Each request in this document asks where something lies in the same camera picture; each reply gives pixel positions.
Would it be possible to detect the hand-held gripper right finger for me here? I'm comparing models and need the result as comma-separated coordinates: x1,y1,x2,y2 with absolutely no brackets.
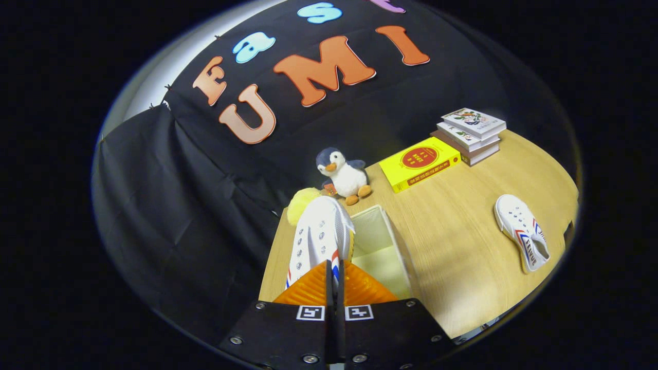
337,260,455,370

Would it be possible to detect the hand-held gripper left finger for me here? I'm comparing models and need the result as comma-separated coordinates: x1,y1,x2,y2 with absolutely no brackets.
218,261,337,370

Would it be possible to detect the beige fabric storage box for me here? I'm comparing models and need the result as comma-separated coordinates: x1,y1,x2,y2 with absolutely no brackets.
350,205,418,301

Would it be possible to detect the white striped canvas shoe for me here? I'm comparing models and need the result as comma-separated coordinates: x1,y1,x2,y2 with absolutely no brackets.
284,195,356,291
493,194,551,273

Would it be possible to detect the yellow bun plush toy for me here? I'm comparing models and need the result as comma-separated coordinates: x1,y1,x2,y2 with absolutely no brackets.
287,188,322,227

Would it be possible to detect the penguin plush toy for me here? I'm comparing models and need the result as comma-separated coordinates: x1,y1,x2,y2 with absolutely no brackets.
315,147,372,206

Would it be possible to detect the yellow book with red circle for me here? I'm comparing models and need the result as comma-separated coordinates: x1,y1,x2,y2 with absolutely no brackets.
379,137,462,194

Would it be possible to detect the white floral cover book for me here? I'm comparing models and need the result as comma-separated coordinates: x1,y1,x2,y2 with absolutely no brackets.
441,108,507,139

